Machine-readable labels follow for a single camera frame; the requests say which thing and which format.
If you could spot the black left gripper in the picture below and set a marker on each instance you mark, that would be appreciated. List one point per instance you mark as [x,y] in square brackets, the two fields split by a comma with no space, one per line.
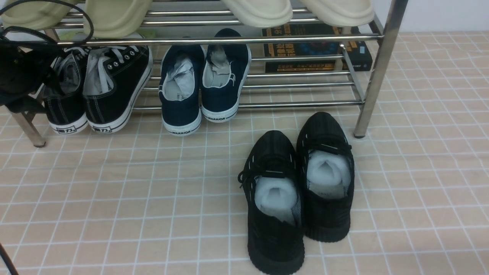
[22,73]

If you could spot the black canvas sneaker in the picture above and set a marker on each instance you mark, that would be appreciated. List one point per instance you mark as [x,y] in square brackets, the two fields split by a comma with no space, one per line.
[65,110]
[114,79]

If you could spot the stainless steel shoe rack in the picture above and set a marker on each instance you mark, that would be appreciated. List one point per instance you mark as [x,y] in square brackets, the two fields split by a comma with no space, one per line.
[385,36]

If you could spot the cream slipper far left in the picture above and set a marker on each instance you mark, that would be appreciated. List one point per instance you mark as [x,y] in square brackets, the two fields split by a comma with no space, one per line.
[35,15]

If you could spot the cream slipper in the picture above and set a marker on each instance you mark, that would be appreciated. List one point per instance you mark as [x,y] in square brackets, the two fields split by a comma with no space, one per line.
[35,15]
[342,13]
[116,18]
[261,13]

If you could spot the green booklet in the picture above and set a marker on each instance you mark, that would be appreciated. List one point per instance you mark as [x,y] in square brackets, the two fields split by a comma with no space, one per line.
[79,35]

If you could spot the navy canvas sneaker left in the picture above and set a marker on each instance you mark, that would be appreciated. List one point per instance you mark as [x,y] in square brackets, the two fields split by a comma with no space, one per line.
[180,74]

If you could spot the navy canvas sneaker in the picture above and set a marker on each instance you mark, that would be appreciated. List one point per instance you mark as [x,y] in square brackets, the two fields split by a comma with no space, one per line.
[223,77]
[180,74]

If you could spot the navy canvas sneaker right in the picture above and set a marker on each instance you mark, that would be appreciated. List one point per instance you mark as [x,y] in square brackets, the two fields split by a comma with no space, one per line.
[223,77]

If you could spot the black yellow book box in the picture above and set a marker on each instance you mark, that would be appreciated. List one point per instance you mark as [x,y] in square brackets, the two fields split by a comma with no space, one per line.
[358,52]

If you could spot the black knit sneaker left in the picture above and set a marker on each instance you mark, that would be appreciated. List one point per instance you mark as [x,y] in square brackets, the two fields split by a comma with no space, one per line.
[269,181]

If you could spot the black knit sneaker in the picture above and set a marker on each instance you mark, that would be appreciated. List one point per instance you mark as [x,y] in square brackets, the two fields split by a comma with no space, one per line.
[269,181]
[327,178]

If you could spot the black knit sneaker right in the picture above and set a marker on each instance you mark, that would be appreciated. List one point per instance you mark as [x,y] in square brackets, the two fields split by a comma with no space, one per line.
[327,178]

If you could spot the cream slipper far right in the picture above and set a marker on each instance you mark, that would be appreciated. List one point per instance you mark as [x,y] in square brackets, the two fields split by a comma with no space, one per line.
[342,13]

